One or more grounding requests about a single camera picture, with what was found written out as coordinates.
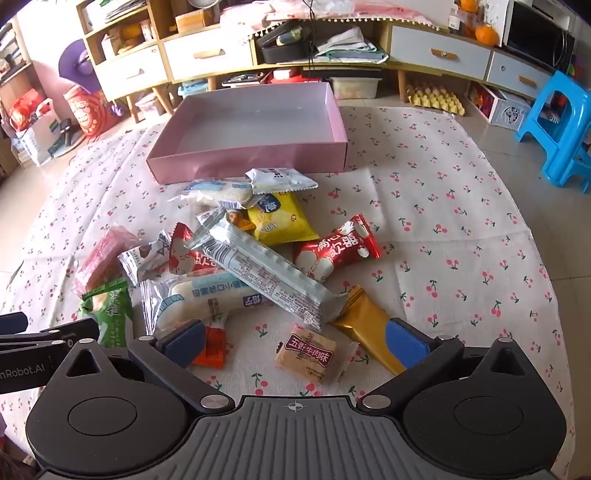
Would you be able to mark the wooden bookshelf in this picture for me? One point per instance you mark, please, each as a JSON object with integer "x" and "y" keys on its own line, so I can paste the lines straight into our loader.
{"x": 11, "y": 69}

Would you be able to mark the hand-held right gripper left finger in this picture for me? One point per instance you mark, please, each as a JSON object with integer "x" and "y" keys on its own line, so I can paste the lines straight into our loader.
{"x": 183, "y": 341}

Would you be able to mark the wooden shelf cabinet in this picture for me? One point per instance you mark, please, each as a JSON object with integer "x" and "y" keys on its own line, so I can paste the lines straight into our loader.
{"x": 152, "y": 27}

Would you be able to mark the clear storage bin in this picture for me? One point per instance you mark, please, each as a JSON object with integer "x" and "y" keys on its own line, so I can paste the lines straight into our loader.
{"x": 355, "y": 87}

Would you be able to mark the large red white candy packet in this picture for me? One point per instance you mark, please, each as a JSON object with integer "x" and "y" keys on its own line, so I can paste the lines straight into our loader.
{"x": 337, "y": 251}

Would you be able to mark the wooden low cabinet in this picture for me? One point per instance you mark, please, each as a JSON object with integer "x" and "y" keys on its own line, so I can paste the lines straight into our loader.
{"x": 383, "y": 46}

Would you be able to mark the gold snack packet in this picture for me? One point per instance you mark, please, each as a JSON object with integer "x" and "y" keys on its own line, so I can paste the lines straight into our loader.
{"x": 364, "y": 325}

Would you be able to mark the silver packet brown print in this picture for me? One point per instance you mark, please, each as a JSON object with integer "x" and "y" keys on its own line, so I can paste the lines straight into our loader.
{"x": 143, "y": 258}

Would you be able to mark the cherry print cloth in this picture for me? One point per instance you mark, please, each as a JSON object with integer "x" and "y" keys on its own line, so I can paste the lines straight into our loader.
{"x": 461, "y": 221}

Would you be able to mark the beige cracker packet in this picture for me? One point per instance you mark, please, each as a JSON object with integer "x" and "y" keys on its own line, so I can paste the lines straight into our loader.
{"x": 309, "y": 355}

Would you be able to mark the long silver bar packet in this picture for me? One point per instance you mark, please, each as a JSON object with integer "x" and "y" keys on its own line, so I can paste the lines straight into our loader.
{"x": 268, "y": 274}

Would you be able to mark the white carton box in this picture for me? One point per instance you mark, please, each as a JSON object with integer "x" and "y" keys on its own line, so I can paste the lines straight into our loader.
{"x": 39, "y": 141}

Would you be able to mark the black tray box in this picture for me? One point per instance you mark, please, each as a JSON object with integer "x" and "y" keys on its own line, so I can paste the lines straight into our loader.
{"x": 284, "y": 46}

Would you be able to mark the small orange red packet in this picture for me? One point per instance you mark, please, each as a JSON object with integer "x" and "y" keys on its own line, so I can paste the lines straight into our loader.
{"x": 213, "y": 348}

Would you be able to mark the small bin blue lid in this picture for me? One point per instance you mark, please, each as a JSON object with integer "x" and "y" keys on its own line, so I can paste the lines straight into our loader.
{"x": 193, "y": 88}

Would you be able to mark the black microwave oven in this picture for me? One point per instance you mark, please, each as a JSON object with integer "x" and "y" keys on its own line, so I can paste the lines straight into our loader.
{"x": 540, "y": 39}

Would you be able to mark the clear packet white cake roll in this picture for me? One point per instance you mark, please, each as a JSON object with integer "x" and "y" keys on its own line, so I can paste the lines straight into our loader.
{"x": 203, "y": 297}

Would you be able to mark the pile of papers and bags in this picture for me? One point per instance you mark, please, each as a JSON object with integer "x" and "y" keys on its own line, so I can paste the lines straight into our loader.
{"x": 351, "y": 44}

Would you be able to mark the white printed crate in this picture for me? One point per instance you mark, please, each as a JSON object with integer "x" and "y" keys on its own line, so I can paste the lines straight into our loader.
{"x": 510, "y": 113}

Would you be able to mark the yellow chip packet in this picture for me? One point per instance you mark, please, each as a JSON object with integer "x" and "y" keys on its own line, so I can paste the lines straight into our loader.
{"x": 281, "y": 219}

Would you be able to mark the blue plastic stool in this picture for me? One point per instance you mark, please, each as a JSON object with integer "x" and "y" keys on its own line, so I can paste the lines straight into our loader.
{"x": 561, "y": 87}

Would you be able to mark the small red white candy packet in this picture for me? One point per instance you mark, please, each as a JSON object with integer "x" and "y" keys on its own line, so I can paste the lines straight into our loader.
{"x": 184, "y": 254}

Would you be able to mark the pink cardboard box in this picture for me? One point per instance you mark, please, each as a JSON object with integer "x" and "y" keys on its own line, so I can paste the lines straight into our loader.
{"x": 258, "y": 124}

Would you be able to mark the red white bag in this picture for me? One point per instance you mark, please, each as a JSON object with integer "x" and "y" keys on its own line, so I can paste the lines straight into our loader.
{"x": 27, "y": 110}

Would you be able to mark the white blue snack packet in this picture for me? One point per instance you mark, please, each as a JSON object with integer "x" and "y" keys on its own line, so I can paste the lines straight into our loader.
{"x": 279, "y": 179}

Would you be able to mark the orange fruit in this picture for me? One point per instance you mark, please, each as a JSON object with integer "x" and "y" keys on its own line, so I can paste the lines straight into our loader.
{"x": 467, "y": 5}
{"x": 487, "y": 36}

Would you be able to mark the yellow egg tray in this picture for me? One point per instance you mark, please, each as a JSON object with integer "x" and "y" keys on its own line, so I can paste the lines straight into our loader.
{"x": 436, "y": 97}

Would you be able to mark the green snack packet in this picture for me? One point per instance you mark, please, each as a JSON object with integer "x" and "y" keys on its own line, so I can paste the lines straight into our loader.
{"x": 108, "y": 309}

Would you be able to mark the stack of papers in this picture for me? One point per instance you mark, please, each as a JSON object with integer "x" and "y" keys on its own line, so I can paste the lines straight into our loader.
{"x": 124, "y": 9}

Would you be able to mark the pink cloth with pompoms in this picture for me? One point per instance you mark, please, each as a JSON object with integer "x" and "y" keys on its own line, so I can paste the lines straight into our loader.
{"x": 369, "y": 11}

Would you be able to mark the pink wafer packet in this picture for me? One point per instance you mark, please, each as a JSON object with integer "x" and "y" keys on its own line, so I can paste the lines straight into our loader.
{"x": 104, "y": 258}

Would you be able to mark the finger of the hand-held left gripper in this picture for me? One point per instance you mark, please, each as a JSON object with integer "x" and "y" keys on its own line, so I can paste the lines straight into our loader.
{"x": 46, "y": 336}

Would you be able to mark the orange box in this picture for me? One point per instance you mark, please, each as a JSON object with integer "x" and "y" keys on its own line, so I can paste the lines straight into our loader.
{"x": 194, "y": 21}

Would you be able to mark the red printed bag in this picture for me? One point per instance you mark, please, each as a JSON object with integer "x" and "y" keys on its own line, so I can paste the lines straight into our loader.
{"x": 87, "y": 113}

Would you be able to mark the purple hat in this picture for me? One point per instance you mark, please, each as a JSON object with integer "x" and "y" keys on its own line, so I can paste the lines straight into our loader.
{"x": 76, "y": 60}

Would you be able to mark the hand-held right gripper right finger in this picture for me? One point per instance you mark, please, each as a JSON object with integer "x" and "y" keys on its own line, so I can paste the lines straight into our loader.
{"x": 408, "y": 344}

